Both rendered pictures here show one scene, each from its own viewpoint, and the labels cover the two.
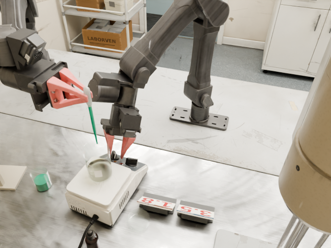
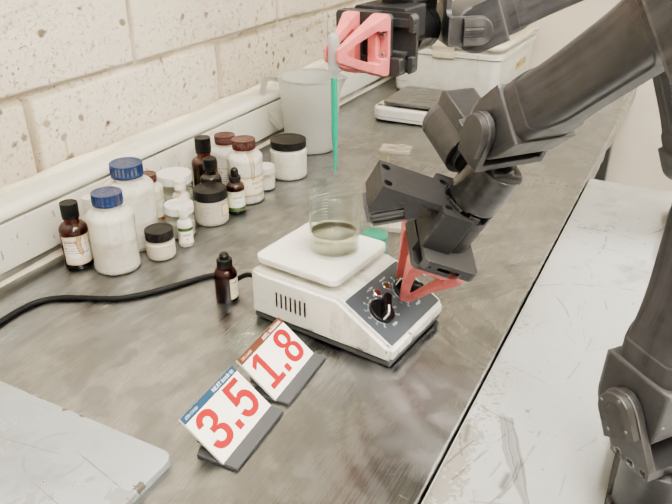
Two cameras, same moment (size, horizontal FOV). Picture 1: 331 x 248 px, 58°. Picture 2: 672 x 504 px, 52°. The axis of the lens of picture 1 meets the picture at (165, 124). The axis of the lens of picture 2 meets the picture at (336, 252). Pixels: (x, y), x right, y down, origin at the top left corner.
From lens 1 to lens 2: 87 cm
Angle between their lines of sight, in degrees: 80
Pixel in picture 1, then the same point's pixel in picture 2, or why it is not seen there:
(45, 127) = (537, 244)
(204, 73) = (659, 314)
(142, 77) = (467, 129)
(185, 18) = (622, 36)
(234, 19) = not seen: outside the picture
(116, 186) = (295, 264)
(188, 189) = (315, 432)
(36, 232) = not seen: hidden behind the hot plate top
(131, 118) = (376, 176)
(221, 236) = (149, 455)
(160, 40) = (548, 70)
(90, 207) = not seen: hidden behind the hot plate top
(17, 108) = (593, 214)
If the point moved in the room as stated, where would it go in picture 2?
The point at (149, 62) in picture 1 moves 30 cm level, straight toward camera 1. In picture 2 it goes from (503, 112) to (177, 100)
